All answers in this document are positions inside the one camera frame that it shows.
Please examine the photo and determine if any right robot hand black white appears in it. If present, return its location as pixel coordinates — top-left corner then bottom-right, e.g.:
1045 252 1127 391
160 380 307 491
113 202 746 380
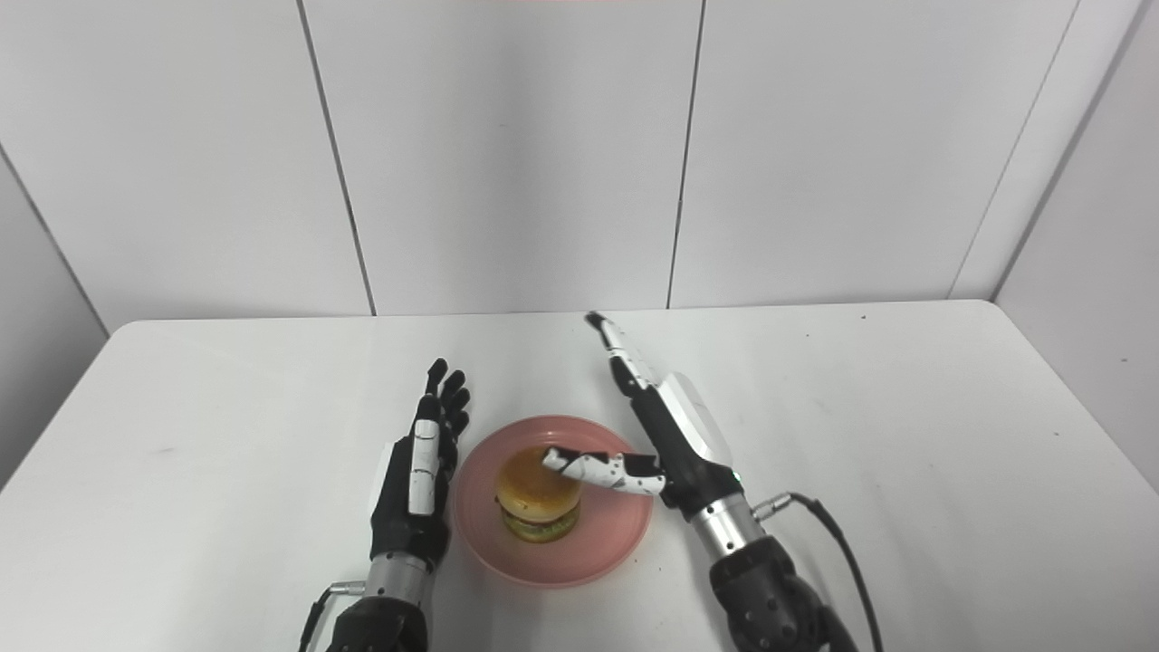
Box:
541 311 745 520

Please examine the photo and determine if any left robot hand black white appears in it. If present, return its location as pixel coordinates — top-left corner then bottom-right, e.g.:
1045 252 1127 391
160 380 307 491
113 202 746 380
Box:
369 358 472 571

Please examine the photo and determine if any pink round plate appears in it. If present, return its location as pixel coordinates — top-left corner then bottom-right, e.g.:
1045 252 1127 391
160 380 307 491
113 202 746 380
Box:
452 416 655 590

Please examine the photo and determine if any toy hamburger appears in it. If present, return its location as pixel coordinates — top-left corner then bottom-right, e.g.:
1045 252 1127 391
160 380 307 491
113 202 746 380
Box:
494 444 583 545

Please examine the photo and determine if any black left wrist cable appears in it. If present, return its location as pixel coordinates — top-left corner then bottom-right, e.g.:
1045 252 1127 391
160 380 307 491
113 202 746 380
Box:
298 581 369 652

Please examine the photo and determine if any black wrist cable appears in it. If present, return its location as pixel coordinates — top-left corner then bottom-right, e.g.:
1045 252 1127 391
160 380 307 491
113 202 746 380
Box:
298 581 369 652
752 492 885 652

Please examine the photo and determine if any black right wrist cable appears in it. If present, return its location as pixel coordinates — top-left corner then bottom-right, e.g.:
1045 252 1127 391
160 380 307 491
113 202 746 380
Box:
752 492 885 652

